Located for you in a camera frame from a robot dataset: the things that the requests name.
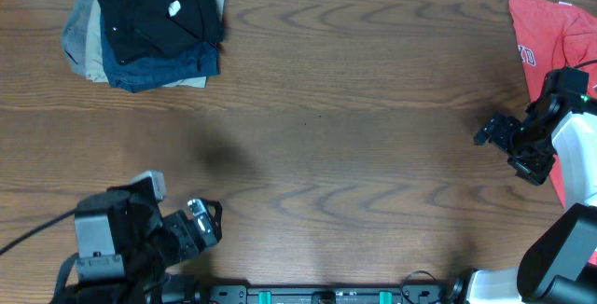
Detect black t-shirt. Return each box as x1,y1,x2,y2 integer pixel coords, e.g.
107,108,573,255
98,0,224,65

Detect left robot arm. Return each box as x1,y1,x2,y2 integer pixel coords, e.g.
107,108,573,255
52,178,223,304

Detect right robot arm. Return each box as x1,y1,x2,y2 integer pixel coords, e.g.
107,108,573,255
444,93,596,303

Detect red t-shirt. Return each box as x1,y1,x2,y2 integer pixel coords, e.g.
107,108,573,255
507,0,597,266

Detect navy folded trousers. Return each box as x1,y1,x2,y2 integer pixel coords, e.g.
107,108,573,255
100,12,223,92

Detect grey folded trousers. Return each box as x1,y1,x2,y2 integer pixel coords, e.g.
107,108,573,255
61,0,93,76

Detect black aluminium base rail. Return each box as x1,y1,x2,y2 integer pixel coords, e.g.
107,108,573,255
158,283,467,304

